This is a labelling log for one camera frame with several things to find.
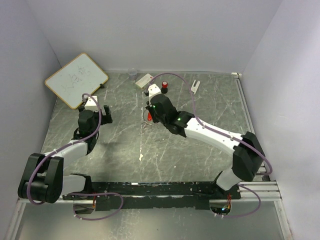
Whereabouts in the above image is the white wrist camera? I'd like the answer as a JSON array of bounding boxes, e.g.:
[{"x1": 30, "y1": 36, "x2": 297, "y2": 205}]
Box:
[
  {"x1": 144, "y1": 83, "x2": 161, "y2": 99},
  {"x1": 84, "y1": 95, "x2": 98, "y2": 112}
]

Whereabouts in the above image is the clear cup of paperclips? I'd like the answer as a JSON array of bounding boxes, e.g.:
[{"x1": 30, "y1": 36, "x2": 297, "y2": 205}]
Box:
[{"x1": 127, "y1": 68, "x2": 138, "y2": 81}]

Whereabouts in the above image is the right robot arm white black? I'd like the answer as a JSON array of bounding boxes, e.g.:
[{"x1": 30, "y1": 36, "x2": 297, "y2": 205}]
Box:
[{"x1": 146, "y1": 93, "x2": 265, "y2": 199}]

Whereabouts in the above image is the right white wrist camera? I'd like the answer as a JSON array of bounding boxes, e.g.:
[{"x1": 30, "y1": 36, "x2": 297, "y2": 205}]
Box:
[{"x1": 144, "y1": 83, "x2": 161, "y2": 99}]

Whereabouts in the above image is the aluminium frame rail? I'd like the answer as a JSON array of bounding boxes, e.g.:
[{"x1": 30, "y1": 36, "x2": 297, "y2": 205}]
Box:
[{"x1": 230, "y1": 71, "x2": 282, "y2": 202}]

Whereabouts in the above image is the small whiteboard yellow frame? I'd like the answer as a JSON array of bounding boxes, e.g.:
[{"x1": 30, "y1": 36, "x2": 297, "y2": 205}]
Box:
[{"x1": 44, "y1": 52, "x2": 109, "y2": 109}]

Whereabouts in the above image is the red black stamp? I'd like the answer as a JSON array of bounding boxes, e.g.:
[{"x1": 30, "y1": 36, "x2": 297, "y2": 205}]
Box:
[{"x1": 161, "y1": 81, "x2": 168, "y2": 94}]

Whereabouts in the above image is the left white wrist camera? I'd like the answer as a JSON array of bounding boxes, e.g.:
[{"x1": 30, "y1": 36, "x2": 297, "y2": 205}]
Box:
[{"x1": 84, "y1": 95, "x2": 98, "y2": 112}]

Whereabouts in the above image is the white green staples box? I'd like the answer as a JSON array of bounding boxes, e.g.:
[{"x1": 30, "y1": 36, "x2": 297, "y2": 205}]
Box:
[{"x1": 135, "y1": 73, "x2": 153, "y2": 90}]

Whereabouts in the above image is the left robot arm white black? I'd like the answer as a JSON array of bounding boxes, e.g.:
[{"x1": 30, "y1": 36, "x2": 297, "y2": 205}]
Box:
[{"x1": 17, "y1": 105, "x2": 113, "y2": 204}]

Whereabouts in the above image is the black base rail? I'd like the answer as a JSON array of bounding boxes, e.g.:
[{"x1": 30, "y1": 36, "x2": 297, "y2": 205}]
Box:
[{"x1": 61, "y1": 181, "x2": 241, "y2": 211}]

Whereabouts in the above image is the white clip tool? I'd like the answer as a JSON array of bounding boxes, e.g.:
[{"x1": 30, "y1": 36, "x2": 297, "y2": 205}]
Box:
[{"x1": 190, "y1": 79, "x2": 201, "y2": 95}]

